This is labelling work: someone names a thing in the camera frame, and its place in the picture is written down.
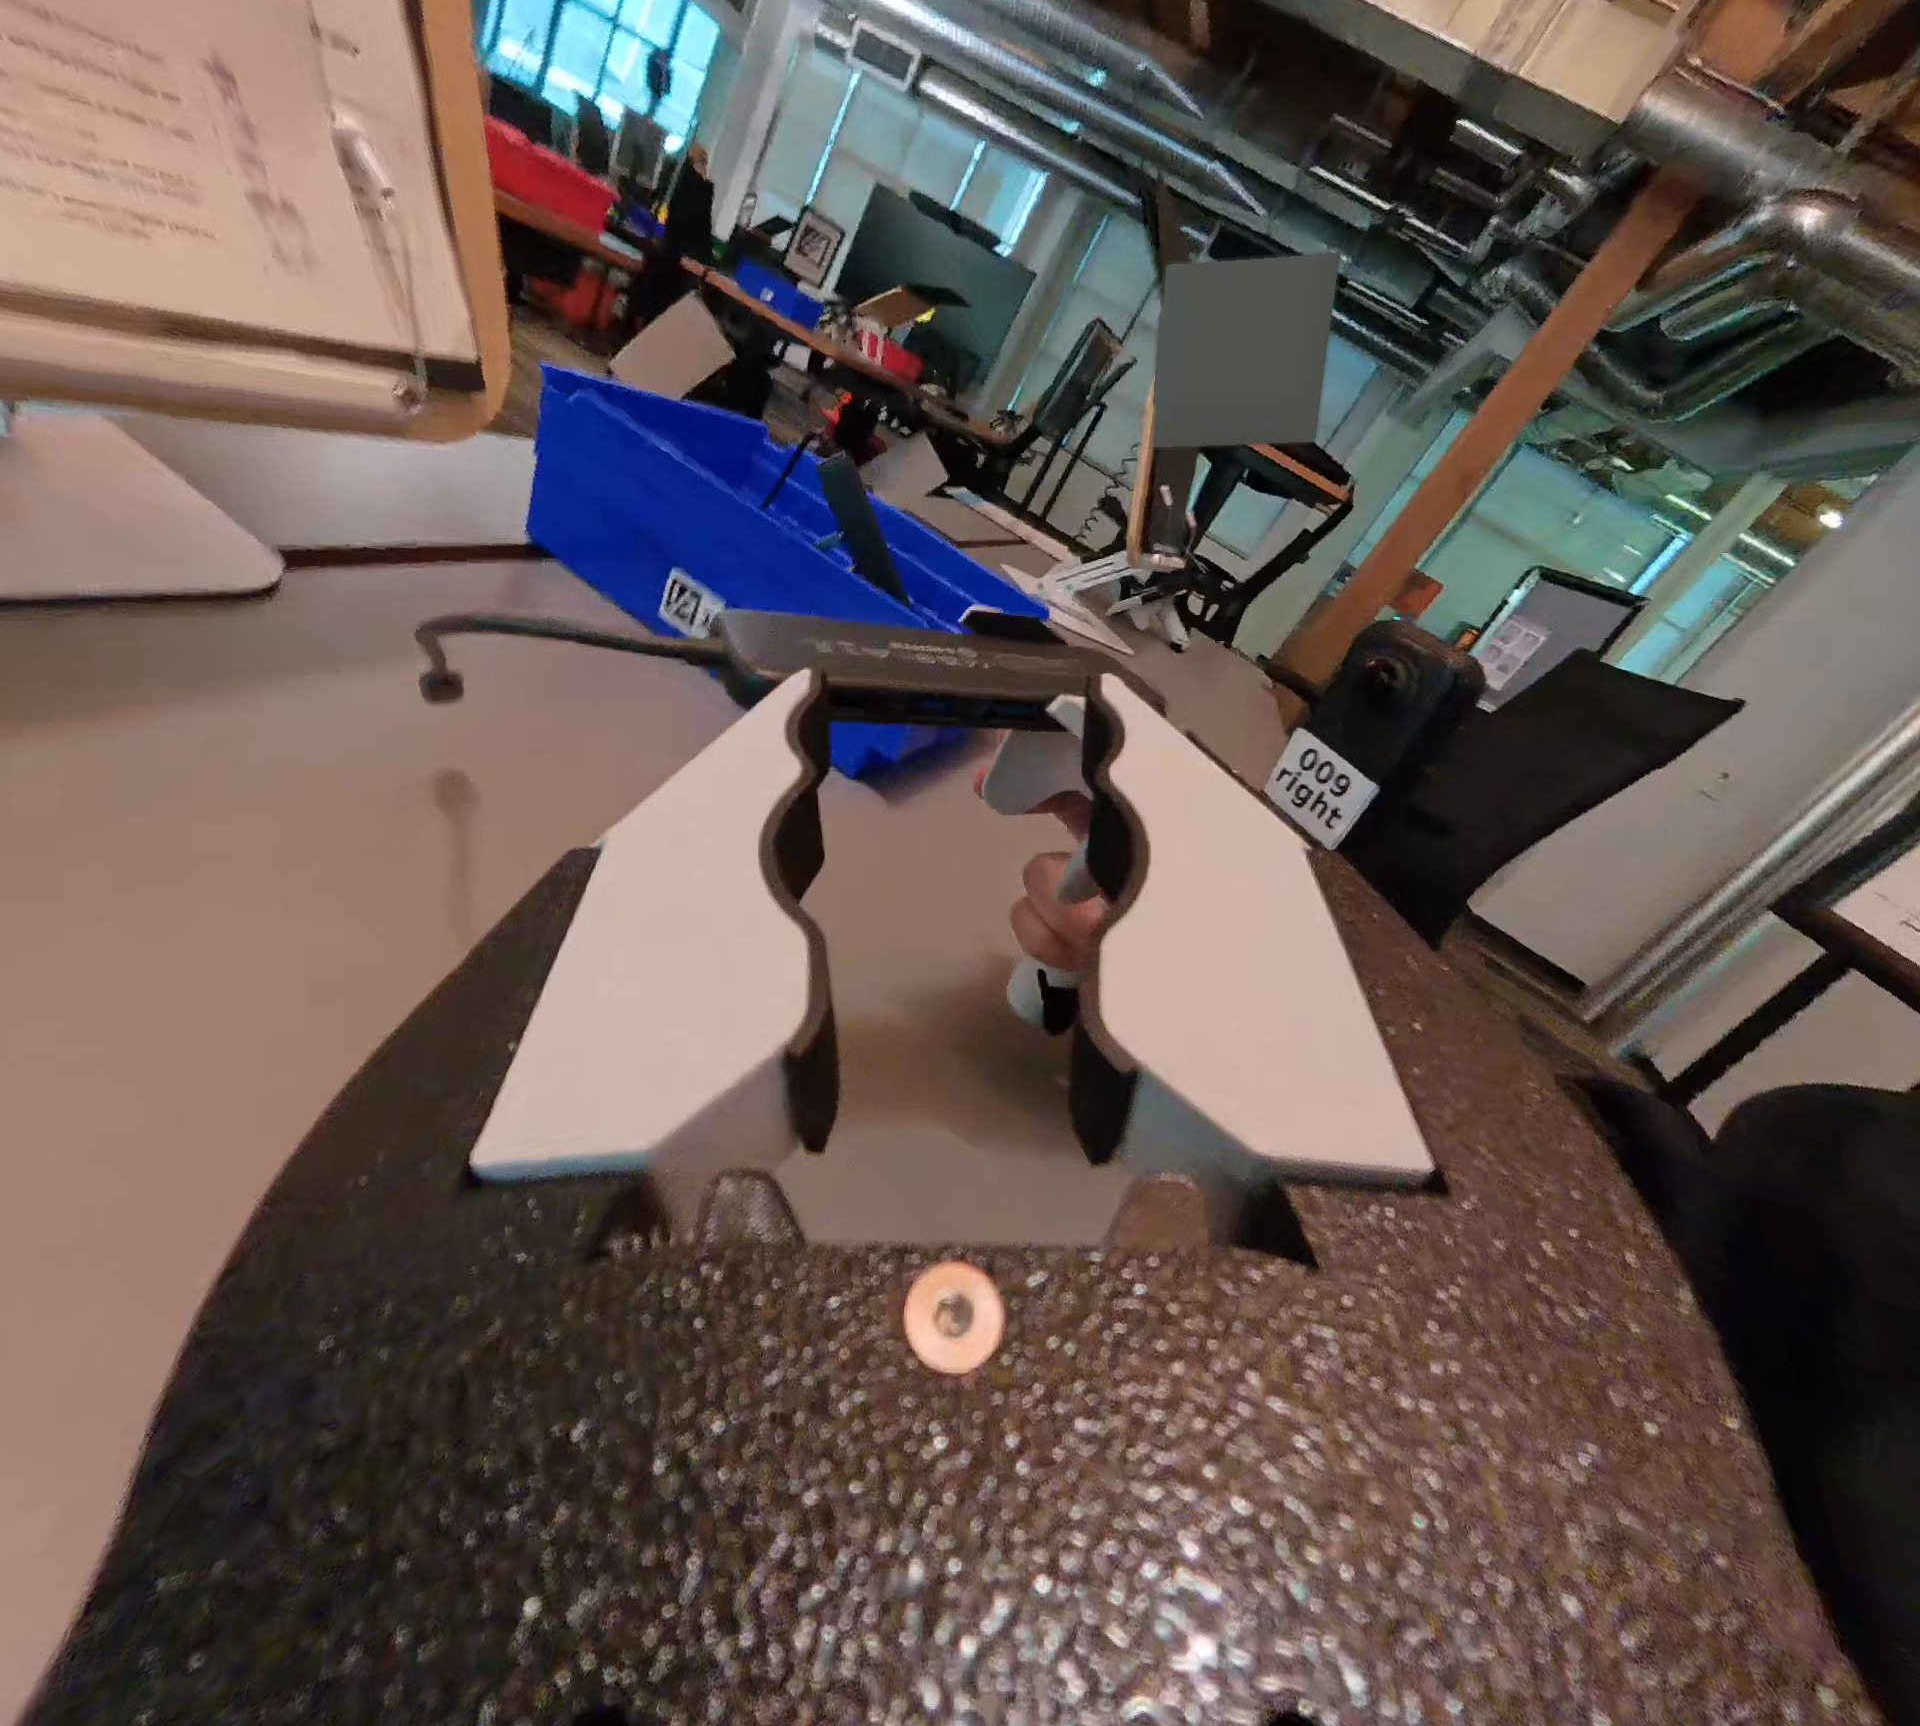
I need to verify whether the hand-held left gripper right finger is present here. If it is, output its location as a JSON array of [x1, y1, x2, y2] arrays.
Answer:
[[1065, 673, 1442, 1190]]

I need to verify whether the dark screen with paper tag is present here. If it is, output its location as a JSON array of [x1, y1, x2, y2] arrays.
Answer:
[[1479, 569, 1653, 710]]

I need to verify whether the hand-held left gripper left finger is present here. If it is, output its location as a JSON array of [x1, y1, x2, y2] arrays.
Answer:
[[467, 667, 840, 1185]]

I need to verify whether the round silver duct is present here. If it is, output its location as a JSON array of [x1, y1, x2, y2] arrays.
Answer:
[[1479, 188, 1920, 427]]

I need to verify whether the dark grey usb hub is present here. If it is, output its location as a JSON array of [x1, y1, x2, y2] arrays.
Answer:
[[414, 604, 1164, 768]]

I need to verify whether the wire page holder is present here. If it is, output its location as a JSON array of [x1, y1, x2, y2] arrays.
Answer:
[[334, 114, 429, 413]]

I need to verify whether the person's black clothing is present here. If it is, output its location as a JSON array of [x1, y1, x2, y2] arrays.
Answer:
[[1560, 1072, 1920, 1726]]

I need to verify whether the white folding stand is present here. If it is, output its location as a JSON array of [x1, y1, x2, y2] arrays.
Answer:
[[1000, 546, 1203, 655]]

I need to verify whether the black cloth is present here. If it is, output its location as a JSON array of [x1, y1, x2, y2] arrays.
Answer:
[[1357, 650, 1747, 949]]

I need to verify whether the large dark monitor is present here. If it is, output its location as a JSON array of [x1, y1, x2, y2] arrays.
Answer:
[[833, 181, 1035, 365]]

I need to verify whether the blue plastic bin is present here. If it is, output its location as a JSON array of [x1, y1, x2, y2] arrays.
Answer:
[[525, 360, 1051, 784]]

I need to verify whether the large white instruction sheet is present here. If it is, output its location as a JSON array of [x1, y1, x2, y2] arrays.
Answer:
[[0, 0, 483, 377]]

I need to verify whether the person's right hand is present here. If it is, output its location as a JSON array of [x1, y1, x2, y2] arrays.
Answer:
[[1007, 844, 1105, 972]]

